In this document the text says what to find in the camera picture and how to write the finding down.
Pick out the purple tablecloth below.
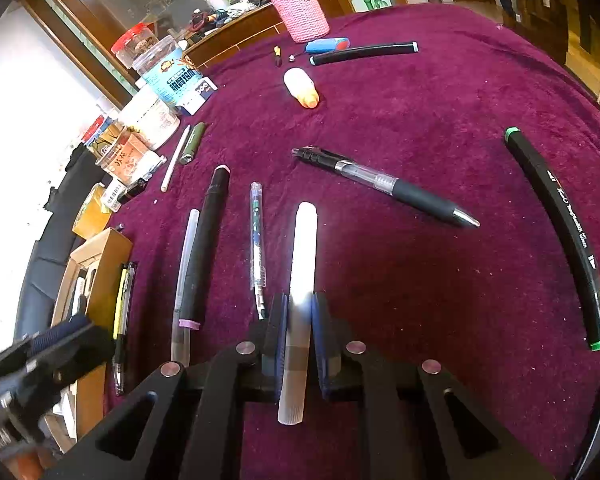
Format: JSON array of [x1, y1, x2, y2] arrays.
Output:
[[114, 4, 600, 478]]

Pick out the black retractable gel pen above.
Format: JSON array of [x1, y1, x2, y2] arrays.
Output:
[[291, 145, 480, 228]]

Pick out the yellow black pen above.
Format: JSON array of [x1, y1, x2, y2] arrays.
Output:
[[112, 263, 131, 366]]

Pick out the blue label plastic jar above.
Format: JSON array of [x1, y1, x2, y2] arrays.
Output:
[[132, 36, 202, 107]]

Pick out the green lighter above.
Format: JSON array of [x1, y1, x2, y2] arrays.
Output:
[[178, 122, 207, 165]]

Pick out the blue white small box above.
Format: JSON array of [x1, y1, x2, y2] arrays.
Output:
[[178, 77, 218, 116]]

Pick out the small yellow black screwdriver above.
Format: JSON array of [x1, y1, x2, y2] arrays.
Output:
[[273, 46, 283, 67]]

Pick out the clear orange label jar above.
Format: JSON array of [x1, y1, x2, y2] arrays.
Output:
[[96, 128, 150, 185]]

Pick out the cardboard box tray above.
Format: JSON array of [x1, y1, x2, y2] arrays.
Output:
[[50, 229, 132, 438]]

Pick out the black clear pen by jars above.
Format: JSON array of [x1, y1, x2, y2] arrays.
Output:
[[118, 156, 166, 205]]

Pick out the black marker teal caps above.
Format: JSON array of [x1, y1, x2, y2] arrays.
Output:
[[309, 41, 419, 66]]

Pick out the white slim marker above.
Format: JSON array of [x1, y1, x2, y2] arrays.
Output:
[[277, 202, 317, 426]]

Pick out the white orange glue bottle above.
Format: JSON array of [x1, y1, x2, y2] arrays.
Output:
[[283, 67, 320, 110]]

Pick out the white medicine jar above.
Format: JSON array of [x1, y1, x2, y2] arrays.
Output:
[[118, 84, 180, 151]]

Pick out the pink knitted bottle sleeve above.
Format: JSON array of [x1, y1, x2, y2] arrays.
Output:
[[271, 0, 329, 44]]

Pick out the translucent white pen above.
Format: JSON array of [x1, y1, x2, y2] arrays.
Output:
[[170, 209, 199, 367]]

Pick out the white stick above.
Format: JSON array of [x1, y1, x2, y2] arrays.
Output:
[[160, 125, 192, 193]]

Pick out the blue lighter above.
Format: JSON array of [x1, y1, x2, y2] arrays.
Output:
[[304, 37, 350, 55]]

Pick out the yellow tape roll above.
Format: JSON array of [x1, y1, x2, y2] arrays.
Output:
[[72, 182, 111, 240]]

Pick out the gold packet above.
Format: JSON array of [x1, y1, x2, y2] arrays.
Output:
[[81, 115, 124, 158]]

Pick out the blue patterned clear pen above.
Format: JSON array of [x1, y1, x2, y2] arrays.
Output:
[[250, 182, 266, 320]]

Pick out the black marker green cap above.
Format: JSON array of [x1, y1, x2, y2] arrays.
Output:
[[504, 127, 600, 351]]

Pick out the black marker pink cap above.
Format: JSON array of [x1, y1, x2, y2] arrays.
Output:
[[178, 165, 230, 330]]

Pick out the black bag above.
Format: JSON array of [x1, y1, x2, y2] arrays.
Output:
[[14, 145, 104, 340]]

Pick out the white barcode box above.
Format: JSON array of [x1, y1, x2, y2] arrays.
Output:
[[102, 178, 128, 212]]

